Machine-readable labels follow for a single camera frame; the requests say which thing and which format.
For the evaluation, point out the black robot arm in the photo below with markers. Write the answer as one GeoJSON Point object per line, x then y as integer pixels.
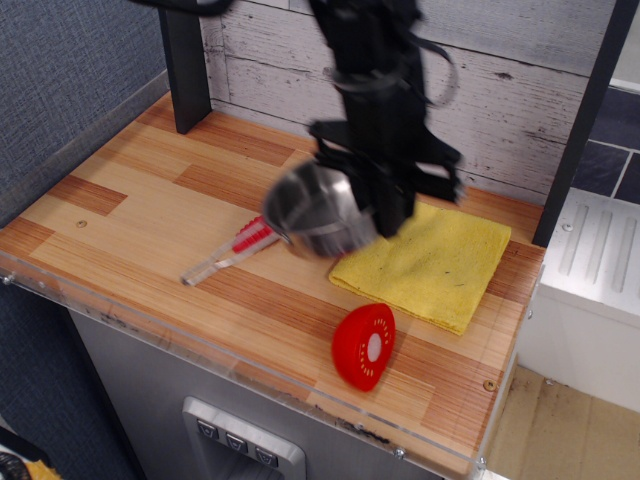
{"type": "Point", "coordinates": [373, 38]}

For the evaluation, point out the white ribbed cabinet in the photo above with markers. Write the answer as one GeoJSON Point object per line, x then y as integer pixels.
{"type": "Point", "coordinates": [582, 328]}

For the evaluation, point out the silver button panel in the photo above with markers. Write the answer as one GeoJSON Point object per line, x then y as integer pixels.
{"type": "Point", "coordinates": [228, 447]}

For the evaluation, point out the yellow object bottom left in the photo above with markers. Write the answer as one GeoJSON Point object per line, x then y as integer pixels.
{"type": "Point", "coordinates": [40, 471]}

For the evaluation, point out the left dark frame post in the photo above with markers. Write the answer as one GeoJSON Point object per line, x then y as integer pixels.
{"type": "Point", "coordinates": [186, 68]}

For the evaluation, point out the yellow cloth napkin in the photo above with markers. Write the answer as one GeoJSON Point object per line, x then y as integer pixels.
{"type": "Point", "coordinates": [436, 268]}

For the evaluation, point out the right dark frame post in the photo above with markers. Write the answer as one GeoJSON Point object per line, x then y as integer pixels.
{"type": "Point", "coordinates": [609, 52]}

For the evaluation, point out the clear acrylic edge guard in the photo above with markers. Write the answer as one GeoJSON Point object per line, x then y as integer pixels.
{"type": "Point", "coordinates": [446, 462]}

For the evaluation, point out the dark frame post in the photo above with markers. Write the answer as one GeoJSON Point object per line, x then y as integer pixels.
{"type": "Point", "coordinates": [609, 52]}
{"type": "Point", "coordinates": [186, 68]}

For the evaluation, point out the grey toy cabinet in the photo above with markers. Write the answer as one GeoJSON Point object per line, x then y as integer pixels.
{"type": "Point", "coordinates": [147, 382]}

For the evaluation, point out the red handled fork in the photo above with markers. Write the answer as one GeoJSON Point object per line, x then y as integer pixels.
{"type": "Point", "coordinates": [255, 232]}

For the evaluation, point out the small steel pot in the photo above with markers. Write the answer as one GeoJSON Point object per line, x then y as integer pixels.
{"type": "Point", "coordinates": [313, 211]}

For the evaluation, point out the red plastic tomato half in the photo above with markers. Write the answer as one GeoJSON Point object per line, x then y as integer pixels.
{"type": "Point", "coordinates": [362, 345]}

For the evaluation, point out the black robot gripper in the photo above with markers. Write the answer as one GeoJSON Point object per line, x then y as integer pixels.
{"type": "Point", "coordinates": [385, 149]}

